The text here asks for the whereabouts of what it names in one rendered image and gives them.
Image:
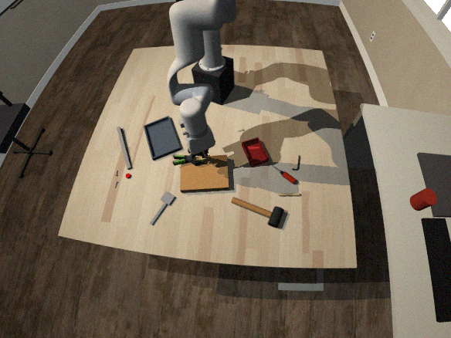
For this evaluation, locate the red rectangular tray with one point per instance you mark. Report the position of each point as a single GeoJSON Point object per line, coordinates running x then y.
{"type": "Point", "coordinates": [256, 152]}

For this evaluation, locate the tan wooden board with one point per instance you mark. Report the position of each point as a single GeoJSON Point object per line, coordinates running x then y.
{"type": "Point", "coordinates": [210, 176]}

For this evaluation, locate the red-handled screwdriver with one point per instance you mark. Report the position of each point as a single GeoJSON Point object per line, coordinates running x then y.
{"type": "Point", "coordinates": [287, 176]}

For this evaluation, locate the black rubber mallet with wooden handle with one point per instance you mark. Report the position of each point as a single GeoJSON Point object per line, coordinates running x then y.
{"type": "Point", "coordinates": [274, 216]}

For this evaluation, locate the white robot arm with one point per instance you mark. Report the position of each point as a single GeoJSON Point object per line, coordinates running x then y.
{"type": "Point", "coordinates": [193, 24]}

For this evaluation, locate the grey flat bar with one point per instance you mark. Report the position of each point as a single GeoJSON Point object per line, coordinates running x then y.
{"type": "Point", "coordinates": [124, 149]}

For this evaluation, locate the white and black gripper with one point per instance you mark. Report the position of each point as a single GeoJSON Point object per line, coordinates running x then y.
{"type": "Point", "coordinates": [196, 146]}

